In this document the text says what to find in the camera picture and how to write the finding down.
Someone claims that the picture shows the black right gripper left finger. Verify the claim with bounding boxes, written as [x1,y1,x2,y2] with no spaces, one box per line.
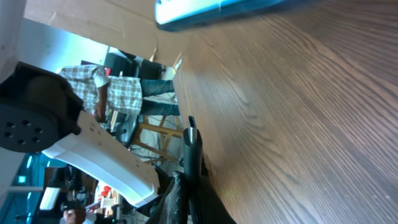
[146,171,187,224]

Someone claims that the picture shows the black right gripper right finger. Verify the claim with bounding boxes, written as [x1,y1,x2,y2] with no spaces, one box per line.
[199,159,236,224]

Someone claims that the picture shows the Galaxy S24 smartphone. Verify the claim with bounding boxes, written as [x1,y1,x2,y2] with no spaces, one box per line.
[154,0,306,32]

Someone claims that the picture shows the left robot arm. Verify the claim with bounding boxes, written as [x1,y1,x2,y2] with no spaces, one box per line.
[1,0,160,208]

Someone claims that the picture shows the person in plaid shirt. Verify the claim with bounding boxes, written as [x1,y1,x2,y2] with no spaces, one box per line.
[58,65,180,123]

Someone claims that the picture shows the brown cardboard backdrop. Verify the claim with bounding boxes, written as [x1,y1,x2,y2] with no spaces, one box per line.
[24,0,188,67]

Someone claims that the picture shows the wooden chair frame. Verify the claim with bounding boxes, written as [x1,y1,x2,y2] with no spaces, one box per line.
[129,116,183,164]

